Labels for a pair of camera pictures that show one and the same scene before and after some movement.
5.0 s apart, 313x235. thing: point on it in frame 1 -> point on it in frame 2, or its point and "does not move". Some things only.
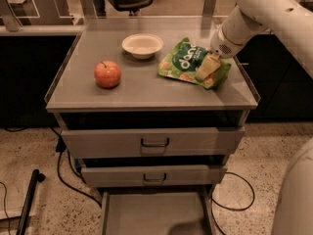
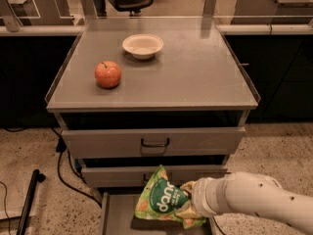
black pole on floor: (35, 177) does not move
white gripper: (219, 45) -> (202, 196)
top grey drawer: (152, 141) does not move
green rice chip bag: (182, 62) -> (159, 199)
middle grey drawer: (153, 174) does not move
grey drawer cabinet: (153, 116) does not move
